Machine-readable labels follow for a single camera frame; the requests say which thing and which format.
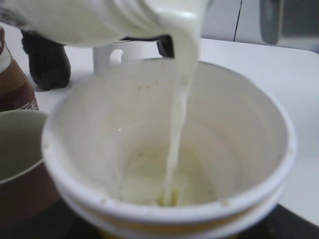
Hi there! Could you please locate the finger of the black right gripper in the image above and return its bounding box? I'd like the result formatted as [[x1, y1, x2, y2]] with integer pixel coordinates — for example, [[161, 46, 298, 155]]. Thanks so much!
[[121, 35, 174, 58]]

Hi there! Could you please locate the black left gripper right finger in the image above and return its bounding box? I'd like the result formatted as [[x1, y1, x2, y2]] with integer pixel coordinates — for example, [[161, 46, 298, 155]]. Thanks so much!
[[230, 205, 319, 239]]

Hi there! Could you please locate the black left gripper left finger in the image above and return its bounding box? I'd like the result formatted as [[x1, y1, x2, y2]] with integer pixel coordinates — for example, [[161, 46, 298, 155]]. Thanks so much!
[[0, 200, 102, 239]]

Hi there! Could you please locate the clear milk bottle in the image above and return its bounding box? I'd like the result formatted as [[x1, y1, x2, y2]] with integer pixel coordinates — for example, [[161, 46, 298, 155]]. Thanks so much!
[[0, 0, 212, 47]]

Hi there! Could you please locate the yellow paper cup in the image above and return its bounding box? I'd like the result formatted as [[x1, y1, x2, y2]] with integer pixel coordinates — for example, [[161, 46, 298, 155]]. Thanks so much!
[[42, 59, 297, 239]]

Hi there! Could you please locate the red ceramic mug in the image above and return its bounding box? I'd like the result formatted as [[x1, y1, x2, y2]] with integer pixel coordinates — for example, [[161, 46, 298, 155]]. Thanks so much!
[[0, 110, 60, 231]]

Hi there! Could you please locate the white ceramic mug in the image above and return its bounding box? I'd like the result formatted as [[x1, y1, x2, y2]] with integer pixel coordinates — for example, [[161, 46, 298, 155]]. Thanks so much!
[[93, 40, 161, 75]]

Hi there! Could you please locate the cola bottle yellow cap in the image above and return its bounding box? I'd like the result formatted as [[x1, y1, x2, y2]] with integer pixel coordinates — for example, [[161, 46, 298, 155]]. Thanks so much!
[[21, 31, 71, 91]]

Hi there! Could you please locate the brown coffee drink bottle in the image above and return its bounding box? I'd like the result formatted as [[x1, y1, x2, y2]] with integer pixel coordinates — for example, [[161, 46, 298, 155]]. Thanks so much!
[[0, 28, 38, 112]]

